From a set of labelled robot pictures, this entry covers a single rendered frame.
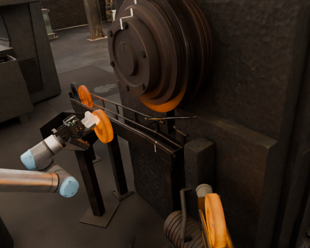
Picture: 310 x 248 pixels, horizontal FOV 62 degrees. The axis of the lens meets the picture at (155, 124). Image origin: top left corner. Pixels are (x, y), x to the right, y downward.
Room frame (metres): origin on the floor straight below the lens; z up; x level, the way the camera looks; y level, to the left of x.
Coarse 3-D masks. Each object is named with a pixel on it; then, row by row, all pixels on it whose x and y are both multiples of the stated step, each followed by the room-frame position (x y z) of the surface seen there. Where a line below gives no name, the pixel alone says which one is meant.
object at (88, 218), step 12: (60, 120) 1.39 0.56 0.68; (48, 132) 1.29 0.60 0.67; (72, 144) 1.24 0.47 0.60; (84, 156) 1.24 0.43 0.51; (84, 168) 1.25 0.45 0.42; (84, 180) 1.26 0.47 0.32; (96, 180) 1.29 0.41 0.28; (96, 192) 1.26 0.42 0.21; (96, 204) 1.24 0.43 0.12; (108, 204) 1.35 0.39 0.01; (84, 216) 1.26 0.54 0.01; (96, 216) 1.25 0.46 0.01; (108, 216) 1.24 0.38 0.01
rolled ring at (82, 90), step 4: (80, 88) 1.76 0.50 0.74; (84, 88) 1.73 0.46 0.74; (80, 92) 1.80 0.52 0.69; (84, 92) 1.70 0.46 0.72; (88, 92) 1.71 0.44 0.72; (80, 96) 1.81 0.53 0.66; (84, 96) 1.82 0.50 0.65; (88, 96) 1.69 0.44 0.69; (84, 100) 1.80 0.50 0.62; (88, 100) 1.68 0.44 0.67; (92, 100) 1.69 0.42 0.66; (88, 104) 1.68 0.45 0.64; (92, 104) 1.69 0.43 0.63
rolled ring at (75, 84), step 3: (72, 84) 1.90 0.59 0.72; (75, 84) 1.89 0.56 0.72; (72, 87) 1.93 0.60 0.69; (75, 87) 1.86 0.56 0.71; (72, 90) 1.96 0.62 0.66; (75, 90) 1.87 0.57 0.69; (72, 93) 1.96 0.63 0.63; (75, 93) 1.97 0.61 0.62; (78, 93) 1.84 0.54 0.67; (75, 96) 1.95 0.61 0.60; (78, 96) 1.84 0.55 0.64; (75, 99) 1.93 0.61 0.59; (78, 99) 1.94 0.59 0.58; (81, 102) 1.85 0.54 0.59
